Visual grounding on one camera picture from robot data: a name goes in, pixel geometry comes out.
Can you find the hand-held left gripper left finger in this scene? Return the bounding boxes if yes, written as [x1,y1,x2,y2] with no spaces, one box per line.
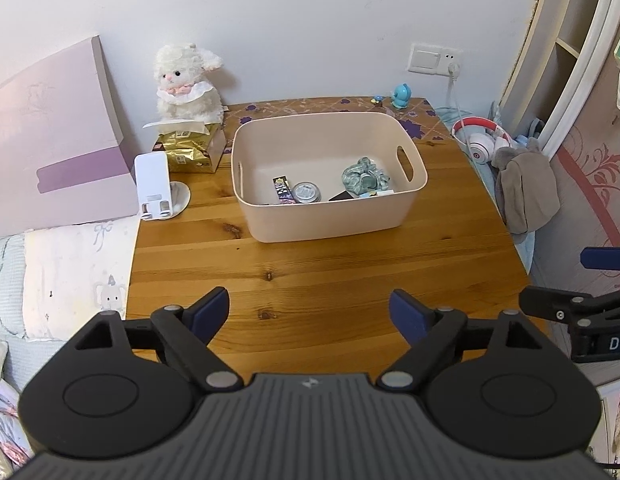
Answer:
[74,286,244,394]

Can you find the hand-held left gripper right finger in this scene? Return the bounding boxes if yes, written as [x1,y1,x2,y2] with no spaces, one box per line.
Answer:
[378,288,543,392]

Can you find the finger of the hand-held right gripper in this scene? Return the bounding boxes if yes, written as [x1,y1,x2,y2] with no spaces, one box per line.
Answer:
[518,285,620,330]
[580,245,620,274]

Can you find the beige plastic storage bin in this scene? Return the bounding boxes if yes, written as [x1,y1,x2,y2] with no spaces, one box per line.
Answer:
[231,111,429,244]

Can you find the green plaid scrunchie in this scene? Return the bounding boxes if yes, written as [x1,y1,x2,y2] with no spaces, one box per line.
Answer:
[341,157,393,196]

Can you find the long cartoon print box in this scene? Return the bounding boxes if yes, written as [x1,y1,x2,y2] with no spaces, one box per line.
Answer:
[272,174,296,205]

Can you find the round metal tin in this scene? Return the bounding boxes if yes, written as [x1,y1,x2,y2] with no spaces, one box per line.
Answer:
[293,182,321,204]

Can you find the grey cloth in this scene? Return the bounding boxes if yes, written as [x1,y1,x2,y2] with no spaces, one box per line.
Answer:
[492,137,562,235]

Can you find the white phone stand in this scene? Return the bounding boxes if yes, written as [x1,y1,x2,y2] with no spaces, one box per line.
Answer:
[133,152,192,223]

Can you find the white printed pillow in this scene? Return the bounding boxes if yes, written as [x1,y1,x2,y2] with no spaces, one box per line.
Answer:
[23,215,141,344]

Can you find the gold tissue box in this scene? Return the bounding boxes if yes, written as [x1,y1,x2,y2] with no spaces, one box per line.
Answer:
[142,118,227,175]

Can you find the red white headphones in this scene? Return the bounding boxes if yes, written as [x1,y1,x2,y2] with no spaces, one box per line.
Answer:
[450,115,513,165]

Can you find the white shelf unit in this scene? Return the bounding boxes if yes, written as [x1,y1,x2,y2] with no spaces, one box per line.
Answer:
[498,0,620,162]

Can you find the large pink purple box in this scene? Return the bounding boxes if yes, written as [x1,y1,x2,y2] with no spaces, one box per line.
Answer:
[0,36,141,240]

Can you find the purple floral table mat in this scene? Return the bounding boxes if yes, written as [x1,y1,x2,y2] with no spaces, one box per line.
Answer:
[222,97,454,144]

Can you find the white plush toy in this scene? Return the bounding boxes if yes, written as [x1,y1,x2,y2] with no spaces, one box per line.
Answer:
[153,42,225,124]

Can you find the floral quilt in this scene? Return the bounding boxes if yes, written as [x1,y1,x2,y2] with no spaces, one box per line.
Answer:
[0,375,36,478]

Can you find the white plug with cable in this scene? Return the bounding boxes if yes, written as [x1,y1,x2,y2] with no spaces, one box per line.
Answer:
[441,62,466,117]

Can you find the white wall switch socket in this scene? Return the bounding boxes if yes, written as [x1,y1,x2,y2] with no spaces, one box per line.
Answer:
[407,42,465,77]

